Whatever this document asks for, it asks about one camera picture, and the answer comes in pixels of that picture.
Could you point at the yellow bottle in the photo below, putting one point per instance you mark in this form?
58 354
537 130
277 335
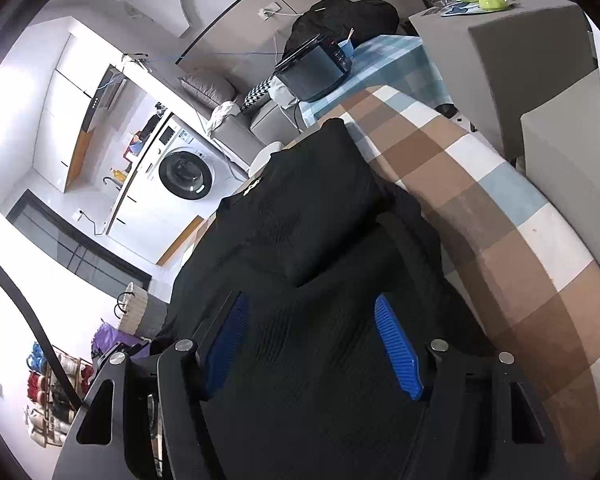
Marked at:
119 175

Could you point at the white upper cabinets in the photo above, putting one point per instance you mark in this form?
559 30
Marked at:
65 110

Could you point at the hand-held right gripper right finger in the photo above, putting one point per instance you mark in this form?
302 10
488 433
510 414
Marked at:
397 355

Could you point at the black jacket pile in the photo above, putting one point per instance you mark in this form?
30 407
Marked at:
350 15

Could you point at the range hood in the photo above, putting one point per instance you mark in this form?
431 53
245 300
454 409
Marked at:
100 102

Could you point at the white wall socket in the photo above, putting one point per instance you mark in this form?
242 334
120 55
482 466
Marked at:
270 11

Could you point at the shoe rack with shoes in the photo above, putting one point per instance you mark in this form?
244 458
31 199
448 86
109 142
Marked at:
55 390

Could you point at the grey striped pillow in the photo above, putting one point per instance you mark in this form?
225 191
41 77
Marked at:
207 87

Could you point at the pale crumpled cloth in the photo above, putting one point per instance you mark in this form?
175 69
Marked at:
282 95

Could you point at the purple bag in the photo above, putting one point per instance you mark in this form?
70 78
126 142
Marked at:
107 340

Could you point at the blue white plate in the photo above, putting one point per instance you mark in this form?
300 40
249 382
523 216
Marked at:
455 10

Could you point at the grey cube ottoman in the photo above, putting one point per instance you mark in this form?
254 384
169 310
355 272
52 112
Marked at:
570 150
520 60

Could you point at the green mug lid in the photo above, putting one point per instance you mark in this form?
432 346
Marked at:
494 2

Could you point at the black white houndstooth cushion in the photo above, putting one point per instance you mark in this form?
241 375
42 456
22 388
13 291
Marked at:
257 92

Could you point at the grey sofa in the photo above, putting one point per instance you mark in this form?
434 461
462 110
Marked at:
267 120

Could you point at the white crumpled cloth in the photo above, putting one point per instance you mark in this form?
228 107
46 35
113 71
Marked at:
222 112

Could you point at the black knit garment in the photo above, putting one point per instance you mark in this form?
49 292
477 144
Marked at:
300 220

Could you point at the white base cabinet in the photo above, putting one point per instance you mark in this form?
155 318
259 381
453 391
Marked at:
140 220

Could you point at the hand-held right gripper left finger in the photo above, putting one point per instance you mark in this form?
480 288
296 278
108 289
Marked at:
225 350

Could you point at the teal checkered side table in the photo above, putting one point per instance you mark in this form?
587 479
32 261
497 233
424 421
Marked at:
395 65

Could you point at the dark glass door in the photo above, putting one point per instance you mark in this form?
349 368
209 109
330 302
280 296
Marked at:
70 245

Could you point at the brown blue plaid tablecloth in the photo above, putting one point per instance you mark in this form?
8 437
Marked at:
480 200

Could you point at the wicker laundry basket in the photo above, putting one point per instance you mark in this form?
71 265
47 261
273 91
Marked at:
132 310

